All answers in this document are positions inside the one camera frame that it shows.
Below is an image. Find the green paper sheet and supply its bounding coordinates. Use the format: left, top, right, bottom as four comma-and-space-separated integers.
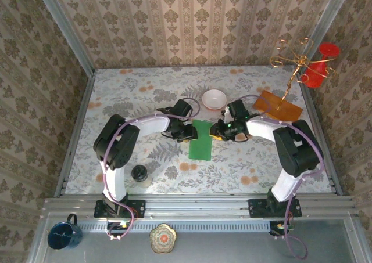
188, 119, 214, 161

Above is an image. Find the white bowl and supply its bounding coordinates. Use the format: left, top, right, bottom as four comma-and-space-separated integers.
202, 89, 228, 111

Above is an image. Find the floral table cover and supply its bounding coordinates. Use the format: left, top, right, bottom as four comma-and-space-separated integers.
64, 66, 334, 194

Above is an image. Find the black-lidded cream jar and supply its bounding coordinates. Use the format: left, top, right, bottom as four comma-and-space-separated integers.
130, 164, 153, 188

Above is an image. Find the red plastic goblet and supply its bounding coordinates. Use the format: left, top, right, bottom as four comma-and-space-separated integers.
301, 42, 341, 89

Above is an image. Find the patterned flower-shaped dish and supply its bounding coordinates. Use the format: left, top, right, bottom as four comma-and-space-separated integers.
149, 222, 177, 254

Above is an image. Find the small controller circuit board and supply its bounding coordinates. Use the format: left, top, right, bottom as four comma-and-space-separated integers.
106, 221, 131, 235
269, 221, 295, 235

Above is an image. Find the grey metal shelf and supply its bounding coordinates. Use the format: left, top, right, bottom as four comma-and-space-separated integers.
27, 212, 371, 263

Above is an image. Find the dark blue mug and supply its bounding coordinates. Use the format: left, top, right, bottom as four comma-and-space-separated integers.
47, 213, 84, 251

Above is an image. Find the gold wire stand wooden base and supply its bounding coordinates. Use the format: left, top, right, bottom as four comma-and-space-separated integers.
252, 37, 337, 123

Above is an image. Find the aluminium front frame rail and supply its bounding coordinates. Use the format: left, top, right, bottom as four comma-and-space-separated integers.
42, 193, 357, 221

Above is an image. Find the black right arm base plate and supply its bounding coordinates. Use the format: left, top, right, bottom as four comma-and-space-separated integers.
248, 198, 302, 218

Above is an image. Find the aluminium side rail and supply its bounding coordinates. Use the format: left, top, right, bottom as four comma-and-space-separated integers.
54, 71, 96, 197
299, 67, 344, 196

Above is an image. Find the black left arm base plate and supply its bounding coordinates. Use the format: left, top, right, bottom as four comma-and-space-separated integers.
94, 199, 146, 218

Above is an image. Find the grey slotted cable duct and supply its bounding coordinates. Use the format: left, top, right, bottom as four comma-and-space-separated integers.
76, 221, 274, 233

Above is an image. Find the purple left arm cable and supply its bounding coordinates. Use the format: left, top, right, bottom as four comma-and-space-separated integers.
98, 97, 202, 242

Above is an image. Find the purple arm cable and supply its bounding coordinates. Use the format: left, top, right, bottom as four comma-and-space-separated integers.
231, 93, 325, 260
98, 97, 202, 242

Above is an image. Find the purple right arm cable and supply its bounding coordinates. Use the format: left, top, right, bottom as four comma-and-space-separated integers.
231, 93, 325, 260

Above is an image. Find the aluminium frame post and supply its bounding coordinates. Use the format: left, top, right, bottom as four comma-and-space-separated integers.
33, 0, 96, 77
302, 0, 355, 72

